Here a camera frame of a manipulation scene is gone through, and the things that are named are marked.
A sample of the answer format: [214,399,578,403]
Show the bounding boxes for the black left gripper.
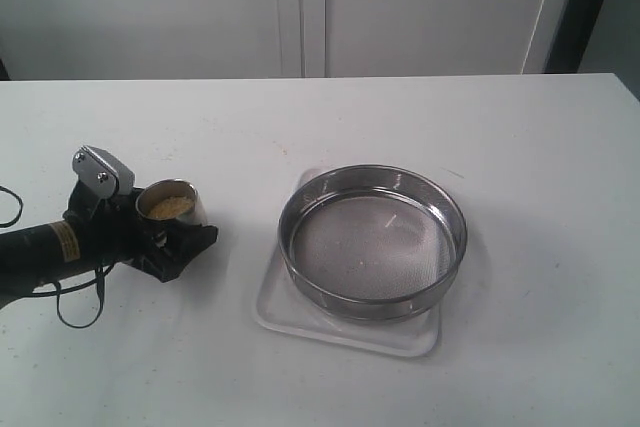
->
[63,181,219,283]

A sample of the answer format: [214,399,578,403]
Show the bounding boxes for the yellow and white grains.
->
[147,196,194,221]

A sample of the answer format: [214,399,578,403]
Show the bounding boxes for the stainless steel cup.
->
[135,179,207,225]

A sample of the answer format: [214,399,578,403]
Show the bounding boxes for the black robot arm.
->
[1,183,218,301]

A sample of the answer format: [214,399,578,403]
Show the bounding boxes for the round metal sieve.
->
[277,164,468,322]

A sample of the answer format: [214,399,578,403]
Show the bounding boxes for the white square tray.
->
[253,170,440,358]

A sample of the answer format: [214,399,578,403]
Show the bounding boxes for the white cabinet doors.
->
[1,0,567,80]

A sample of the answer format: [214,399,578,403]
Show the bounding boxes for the black cable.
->
[0,185,119,329]

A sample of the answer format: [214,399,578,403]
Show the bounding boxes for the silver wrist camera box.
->
[72,145,135,199]

